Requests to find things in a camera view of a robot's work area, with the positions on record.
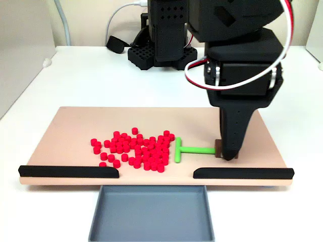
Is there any green T-shaped pusher tool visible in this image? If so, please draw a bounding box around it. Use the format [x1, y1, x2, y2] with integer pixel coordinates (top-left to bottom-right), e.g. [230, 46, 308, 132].
[174, 137, 240, 163]

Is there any white USB cable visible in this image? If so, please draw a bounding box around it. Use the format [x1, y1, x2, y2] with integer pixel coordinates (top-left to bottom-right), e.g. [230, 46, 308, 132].
[104, 0, 149, 47]

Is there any grey hose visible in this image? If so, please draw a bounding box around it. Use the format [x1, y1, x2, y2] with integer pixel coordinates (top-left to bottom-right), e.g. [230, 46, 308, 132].
[54, 0, 72, 46]

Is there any black clamp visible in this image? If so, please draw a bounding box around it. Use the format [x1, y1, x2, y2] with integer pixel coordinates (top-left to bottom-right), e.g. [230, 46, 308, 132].
[131, 12, 152, 48]

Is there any black strap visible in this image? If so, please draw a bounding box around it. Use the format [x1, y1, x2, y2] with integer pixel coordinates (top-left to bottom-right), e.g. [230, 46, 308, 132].
[105, 35, 131, 54]

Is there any grey plastic tray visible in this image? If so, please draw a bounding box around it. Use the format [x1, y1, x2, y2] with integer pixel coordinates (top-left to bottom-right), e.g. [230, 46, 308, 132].
[87, 185, 216, 242]

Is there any black foam edge rail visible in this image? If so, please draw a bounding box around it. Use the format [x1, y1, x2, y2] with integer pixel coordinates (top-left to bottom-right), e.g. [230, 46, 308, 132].
[193, 167, 295, 180]
[18, 165, 120, 179]

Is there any pink flat board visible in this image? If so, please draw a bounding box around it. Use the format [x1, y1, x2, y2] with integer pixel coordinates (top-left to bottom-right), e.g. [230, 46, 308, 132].
[19, 106, 293, 187]

